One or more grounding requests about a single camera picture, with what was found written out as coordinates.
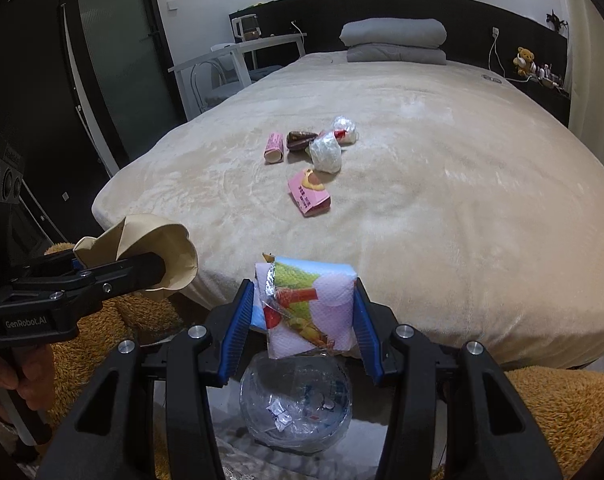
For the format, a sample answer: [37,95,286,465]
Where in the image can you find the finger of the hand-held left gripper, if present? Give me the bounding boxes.
[17,254,87,284]
[12,252,166,311]

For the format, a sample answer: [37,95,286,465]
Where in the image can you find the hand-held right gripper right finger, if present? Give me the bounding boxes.
[352,277,565,480]

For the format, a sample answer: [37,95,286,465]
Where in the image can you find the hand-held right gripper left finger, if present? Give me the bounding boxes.
[36,279,256,480]

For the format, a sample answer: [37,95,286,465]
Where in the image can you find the brown paper bag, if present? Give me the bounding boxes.
[74,214,199,302]

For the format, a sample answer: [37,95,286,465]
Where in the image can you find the colourful printed snack wrapper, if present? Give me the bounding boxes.
[254,254,358,360]

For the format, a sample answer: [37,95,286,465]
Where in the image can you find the pink cardboard box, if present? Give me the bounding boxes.
[287,168,332,219]

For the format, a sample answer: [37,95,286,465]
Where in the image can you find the pink cylindrical wrapper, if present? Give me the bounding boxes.
[264,132,286,165]

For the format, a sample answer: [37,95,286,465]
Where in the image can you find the brown cone wrapper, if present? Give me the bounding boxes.
[286,131,319,152]

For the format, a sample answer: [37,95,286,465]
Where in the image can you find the clear plastic wrap with red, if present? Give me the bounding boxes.
[318,115,361,147]

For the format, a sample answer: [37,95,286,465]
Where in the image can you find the beige fleece bed blanket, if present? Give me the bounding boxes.
[92,50,604,370]

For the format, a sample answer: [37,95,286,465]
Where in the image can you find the clear chair with grey cushion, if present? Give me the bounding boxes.
[190,55,284,114]

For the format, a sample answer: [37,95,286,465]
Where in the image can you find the frosted glass door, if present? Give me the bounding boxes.
[62,0,184,173]

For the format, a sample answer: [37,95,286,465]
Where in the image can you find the white kettle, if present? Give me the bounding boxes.
[230,12,262,44]

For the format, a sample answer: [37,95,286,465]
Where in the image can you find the grey folded duvet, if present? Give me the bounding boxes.
[339,18,448,65]

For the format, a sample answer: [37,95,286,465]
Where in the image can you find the small bottles on nightstand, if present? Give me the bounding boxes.
[530,62,566,92]

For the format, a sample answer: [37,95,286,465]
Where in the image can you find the brown teddy bear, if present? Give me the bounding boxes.
[513,46,538,77]

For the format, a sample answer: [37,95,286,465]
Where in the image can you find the black headboard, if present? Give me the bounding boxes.
[229,0,571,127]

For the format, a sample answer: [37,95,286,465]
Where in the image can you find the cream curtain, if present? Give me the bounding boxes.
[561,0,604,138]

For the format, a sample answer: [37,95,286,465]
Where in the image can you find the white charger cable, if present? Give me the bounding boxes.
[487,26,531,84]

